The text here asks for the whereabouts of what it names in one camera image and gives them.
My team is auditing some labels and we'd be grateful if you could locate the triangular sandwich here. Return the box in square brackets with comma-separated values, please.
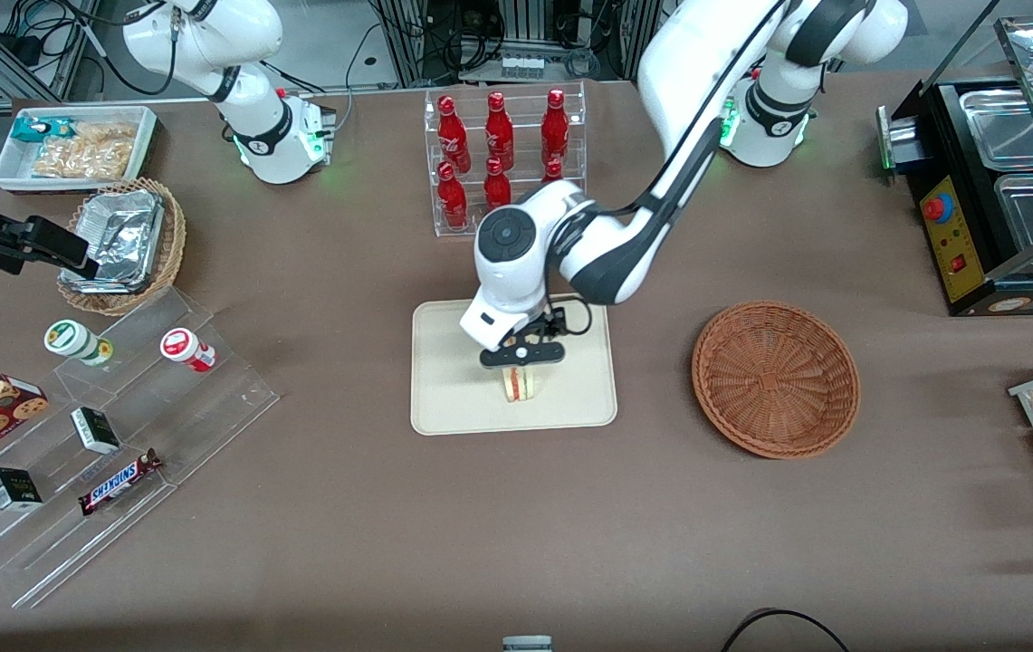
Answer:
[502, 364, 541, 406]

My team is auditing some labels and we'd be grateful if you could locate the beige plastic tray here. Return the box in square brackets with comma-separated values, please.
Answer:
[409, 292, 619, 437]

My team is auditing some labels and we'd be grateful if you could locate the small light wicker basket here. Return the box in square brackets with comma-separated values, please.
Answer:
[55, 177, 187, 317]

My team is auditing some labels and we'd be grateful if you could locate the large brown wicker basket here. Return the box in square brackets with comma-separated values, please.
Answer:
[691, 300, 862, 461]

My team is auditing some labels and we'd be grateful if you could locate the silver foil container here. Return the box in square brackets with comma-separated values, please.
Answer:
[58, 188, 167, 293]

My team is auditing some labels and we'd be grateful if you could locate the green lidded yoghurt cup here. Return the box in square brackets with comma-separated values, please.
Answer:
[43, 319, 115, 368]

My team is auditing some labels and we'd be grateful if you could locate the clear bag of beige snacks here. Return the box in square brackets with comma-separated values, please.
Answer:
[63, 121, 139, 153]
[31, 138, 133, 181]

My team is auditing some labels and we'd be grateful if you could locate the white rectangular snack bin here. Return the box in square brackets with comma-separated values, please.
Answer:
[0, 105, 160, 195]

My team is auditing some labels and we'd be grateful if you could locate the teal snack packet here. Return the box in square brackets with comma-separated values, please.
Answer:
[10, 115, 79, 145]

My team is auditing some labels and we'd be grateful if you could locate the red lidded yoghurt cup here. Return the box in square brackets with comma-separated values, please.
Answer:
[159, 327, 218, 374]

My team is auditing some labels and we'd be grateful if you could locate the small black carton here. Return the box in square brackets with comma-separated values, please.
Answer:
[70, 406, 122, 455]
[0, 466, 44, 513]

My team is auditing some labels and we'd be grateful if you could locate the clear acrylic stepped display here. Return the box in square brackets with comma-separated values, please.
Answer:
[0, 287, 281, 610]

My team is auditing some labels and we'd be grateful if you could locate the Snickers chocolate bar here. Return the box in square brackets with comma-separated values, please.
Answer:
[78, 447, 164, 517]

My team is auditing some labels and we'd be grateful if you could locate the clear acrylic bottle rack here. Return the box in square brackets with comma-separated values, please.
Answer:
[423, 81, 588, 239]

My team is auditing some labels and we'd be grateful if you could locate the white power strip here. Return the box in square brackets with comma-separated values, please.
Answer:
[498, 53, 547, 82]

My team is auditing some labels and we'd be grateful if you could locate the black food warmer machine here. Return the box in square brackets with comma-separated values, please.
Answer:
[876, 76, 1033, 319]

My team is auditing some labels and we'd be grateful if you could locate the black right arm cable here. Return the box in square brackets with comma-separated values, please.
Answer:
[53, 0, 180, 97]

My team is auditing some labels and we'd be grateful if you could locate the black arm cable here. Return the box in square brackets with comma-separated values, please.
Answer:
[541, 0, 793, 338]
[53, 0, 180, 97]

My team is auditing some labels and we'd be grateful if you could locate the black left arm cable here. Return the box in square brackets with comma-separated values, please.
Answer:
[541, 0, 793, 338]

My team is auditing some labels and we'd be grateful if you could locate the black looped floor cable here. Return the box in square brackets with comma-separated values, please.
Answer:
[720, 608, 853, 652]

